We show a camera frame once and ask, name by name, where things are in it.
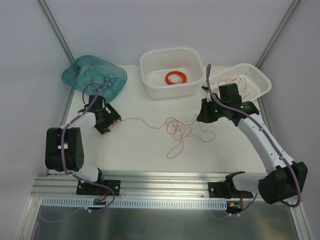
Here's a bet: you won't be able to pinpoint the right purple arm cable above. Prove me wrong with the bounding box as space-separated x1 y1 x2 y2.
204 63 302 220

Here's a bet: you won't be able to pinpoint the ball of wires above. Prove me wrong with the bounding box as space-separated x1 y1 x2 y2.
111 117 216 159

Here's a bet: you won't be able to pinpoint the orange wire coil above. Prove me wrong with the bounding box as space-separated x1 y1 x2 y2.
164 70 188 86

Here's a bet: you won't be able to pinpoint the right aluminium frame post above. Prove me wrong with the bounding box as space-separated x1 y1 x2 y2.
255 0 303 181

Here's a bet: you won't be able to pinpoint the white perforated plastic basket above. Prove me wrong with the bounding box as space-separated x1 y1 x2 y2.
209 63 272 102

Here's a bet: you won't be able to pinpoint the left aluminium frame post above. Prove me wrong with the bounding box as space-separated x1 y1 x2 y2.
14 0 70 240

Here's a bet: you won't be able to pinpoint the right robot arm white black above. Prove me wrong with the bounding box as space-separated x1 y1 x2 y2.
196 83 308 208

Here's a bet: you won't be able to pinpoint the dark red wires in basket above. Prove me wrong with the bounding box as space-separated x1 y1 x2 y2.
217 74 252 100

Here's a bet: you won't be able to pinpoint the white slotted cable duct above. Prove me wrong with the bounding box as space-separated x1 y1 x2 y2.
41 197 227 211

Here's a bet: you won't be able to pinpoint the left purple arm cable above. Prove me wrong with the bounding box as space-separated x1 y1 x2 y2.
39 82 116 223

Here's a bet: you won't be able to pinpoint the aluminium frame post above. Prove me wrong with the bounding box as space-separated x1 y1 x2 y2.
255 0 303 181
14 0 70 240

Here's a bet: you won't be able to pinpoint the teal transparent plastic bin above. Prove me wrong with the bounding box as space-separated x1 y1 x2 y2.
62 55 128 103

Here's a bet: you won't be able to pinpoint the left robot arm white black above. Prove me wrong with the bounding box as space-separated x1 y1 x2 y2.
45 95 121 198

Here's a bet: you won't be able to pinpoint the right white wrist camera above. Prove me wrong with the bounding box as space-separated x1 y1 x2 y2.
201 85 212 102

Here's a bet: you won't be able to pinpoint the aluminium mounting rail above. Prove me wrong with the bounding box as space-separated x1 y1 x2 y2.
31 170 266 202

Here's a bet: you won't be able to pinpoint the dark wires in teal bin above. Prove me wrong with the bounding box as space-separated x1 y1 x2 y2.
83 63 122 97

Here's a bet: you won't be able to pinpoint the white solid plastic tub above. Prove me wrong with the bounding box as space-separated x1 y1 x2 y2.
139 47 204 99

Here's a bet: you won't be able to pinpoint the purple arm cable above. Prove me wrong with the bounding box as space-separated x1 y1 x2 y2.
204 63 302 220
39 82 116 223

